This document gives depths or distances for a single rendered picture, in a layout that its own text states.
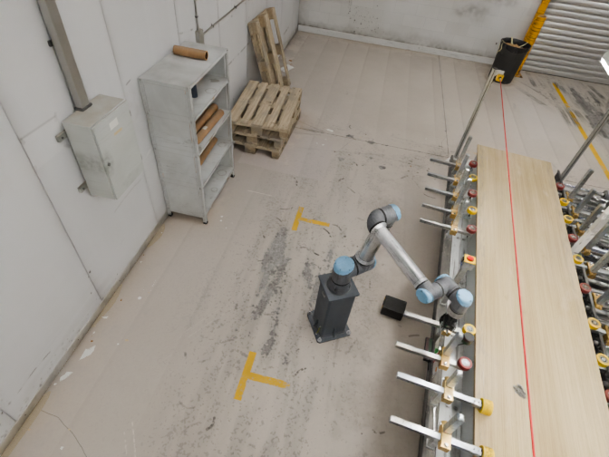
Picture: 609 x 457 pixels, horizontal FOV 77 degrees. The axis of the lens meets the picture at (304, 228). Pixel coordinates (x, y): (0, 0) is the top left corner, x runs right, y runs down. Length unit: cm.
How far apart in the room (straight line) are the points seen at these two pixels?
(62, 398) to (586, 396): 349
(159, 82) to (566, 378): 354
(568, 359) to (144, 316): 319
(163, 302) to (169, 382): 75
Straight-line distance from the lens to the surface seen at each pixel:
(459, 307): 227
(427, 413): 262
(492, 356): 273
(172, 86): 344
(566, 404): 283
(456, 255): 357
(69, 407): 348
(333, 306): 305
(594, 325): 331
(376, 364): 345
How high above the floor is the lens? 302
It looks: 45 degrees down
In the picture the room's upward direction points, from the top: 8 degrees clockwise
